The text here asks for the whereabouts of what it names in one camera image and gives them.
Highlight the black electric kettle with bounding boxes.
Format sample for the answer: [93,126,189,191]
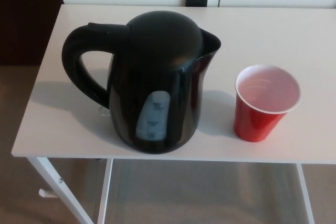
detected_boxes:
[61,10,222,155]

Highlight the red plastic cup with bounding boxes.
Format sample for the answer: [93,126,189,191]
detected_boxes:
[233,64,302,143]

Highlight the grey mesh table shelf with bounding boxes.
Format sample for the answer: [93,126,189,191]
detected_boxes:
[106,158,307,224]

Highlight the dark brown cabinet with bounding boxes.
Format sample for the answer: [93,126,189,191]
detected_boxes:
[0,0,65,66]

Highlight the white metal table frame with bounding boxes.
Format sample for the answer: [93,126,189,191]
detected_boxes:
[26,157,316,224]

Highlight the white frame peg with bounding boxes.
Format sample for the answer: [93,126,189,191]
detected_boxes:
[38,187,57,198]

